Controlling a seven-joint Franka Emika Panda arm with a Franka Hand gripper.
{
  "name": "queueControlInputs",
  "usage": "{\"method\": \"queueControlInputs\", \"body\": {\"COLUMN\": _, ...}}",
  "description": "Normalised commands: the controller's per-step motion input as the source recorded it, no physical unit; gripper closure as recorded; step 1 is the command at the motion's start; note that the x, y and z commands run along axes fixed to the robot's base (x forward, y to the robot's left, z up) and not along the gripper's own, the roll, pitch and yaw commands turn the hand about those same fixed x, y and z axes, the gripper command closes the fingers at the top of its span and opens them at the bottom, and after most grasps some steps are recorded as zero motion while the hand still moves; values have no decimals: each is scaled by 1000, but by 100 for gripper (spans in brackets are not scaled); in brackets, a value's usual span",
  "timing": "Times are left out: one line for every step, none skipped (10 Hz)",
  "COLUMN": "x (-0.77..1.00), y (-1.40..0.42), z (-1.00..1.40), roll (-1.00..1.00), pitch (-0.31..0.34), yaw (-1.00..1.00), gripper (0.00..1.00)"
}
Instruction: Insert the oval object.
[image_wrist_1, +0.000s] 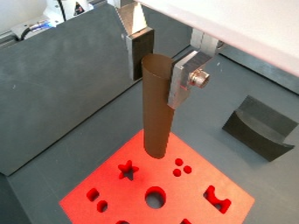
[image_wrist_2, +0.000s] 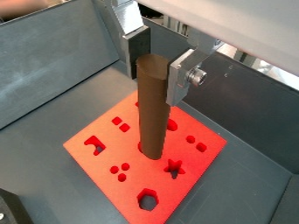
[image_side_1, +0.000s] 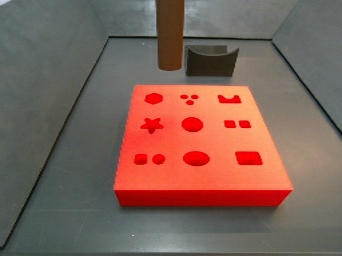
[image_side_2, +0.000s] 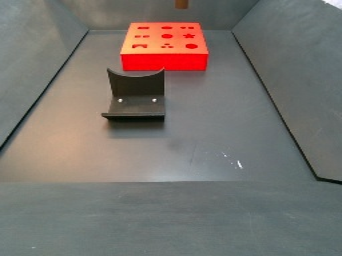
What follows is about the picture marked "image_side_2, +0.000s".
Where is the red shape sorter box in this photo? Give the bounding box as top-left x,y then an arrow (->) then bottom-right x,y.
120,22 -> 208,71

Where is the brown oval peg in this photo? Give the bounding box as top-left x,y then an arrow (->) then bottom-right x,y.
174,0 -> 188,9

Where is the black curved holder bracket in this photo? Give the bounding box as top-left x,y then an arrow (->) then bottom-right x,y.
101,69 -> 165,120

